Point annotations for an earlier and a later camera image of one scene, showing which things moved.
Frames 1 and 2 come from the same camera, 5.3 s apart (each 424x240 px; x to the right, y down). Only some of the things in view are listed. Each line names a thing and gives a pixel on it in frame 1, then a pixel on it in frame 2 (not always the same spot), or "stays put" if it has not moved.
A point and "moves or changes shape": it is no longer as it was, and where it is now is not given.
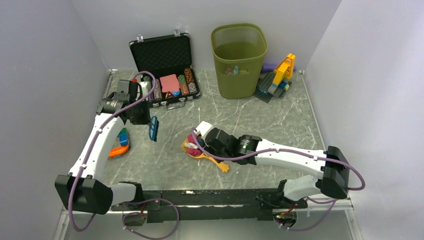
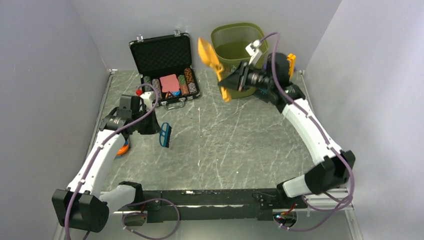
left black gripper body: (141, 113) → (146, 125)
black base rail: (209, 206) stays put
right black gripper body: (222, 153) → (254, 78)
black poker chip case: (168, 57) stays put
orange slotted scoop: (223, 165) → (208, 54)
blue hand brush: (153, 128) moves or changes shape
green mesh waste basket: (239, 49) stays put
